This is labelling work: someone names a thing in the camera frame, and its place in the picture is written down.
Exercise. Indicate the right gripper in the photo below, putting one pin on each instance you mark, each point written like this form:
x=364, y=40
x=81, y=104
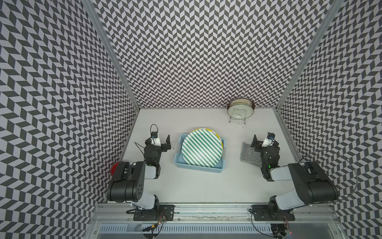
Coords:
x=254, y=141

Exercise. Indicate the green striped plate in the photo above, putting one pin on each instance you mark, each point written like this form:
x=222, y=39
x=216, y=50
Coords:
x=199, y=148

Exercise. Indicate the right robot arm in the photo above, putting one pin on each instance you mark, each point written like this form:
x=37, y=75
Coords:
x=311, y=184

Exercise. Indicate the aluminium front rail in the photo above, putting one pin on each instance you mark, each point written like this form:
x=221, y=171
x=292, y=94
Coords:
x=214, y=213

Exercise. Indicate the yellow striped plate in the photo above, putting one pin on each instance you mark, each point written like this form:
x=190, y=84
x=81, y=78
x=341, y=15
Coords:
x=216, y=137

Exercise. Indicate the light blue plastic basket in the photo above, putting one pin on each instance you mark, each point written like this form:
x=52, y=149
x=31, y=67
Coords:
x=180, y=162

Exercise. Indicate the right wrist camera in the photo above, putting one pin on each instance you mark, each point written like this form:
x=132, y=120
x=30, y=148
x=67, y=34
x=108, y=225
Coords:
x=270, y=136

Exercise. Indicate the wire plate stand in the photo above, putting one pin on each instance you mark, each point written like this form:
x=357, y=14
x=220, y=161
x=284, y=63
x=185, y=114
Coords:
x=238, y=115

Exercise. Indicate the grey microfibre cloth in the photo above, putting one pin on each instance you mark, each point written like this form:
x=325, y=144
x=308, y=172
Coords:
x=249, y=155

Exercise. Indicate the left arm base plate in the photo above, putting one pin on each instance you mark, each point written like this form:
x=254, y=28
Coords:
x=162, y=212

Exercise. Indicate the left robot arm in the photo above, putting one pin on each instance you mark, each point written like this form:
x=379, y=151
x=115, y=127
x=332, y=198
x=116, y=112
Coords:
x=127, y=183

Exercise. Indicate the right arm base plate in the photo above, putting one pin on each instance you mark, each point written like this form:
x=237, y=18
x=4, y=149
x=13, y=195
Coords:
x=263, y=213

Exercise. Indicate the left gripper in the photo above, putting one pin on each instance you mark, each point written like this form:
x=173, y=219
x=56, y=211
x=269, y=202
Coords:
x=163, y=145

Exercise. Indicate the red emergency stop button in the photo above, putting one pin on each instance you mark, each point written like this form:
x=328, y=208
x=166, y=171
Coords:
x=114, y=167

